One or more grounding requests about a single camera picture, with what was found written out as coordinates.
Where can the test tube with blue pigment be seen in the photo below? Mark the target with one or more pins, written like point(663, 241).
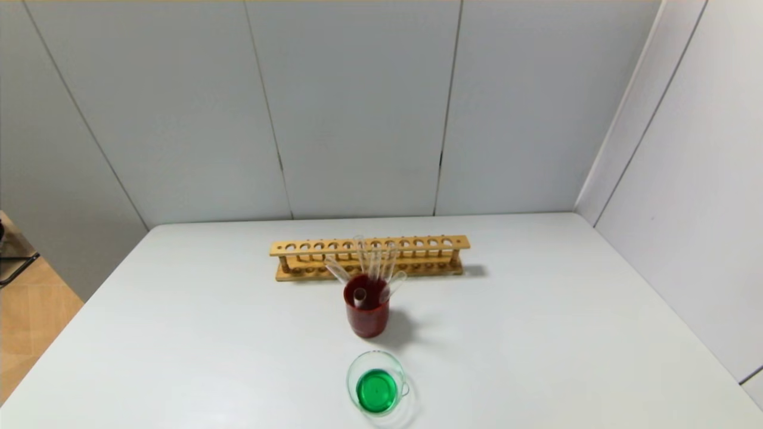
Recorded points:
point(393, 286)

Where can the wooden test tube rack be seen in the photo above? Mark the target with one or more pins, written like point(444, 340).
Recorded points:
point(310, 271)

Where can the red plastic cup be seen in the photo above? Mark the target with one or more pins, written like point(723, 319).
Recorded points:
point(366, 319)

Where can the clear glass beaker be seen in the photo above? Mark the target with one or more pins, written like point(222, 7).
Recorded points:
point(378, 387)

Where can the black metal stand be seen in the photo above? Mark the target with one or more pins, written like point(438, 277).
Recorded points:
point(18, 257)

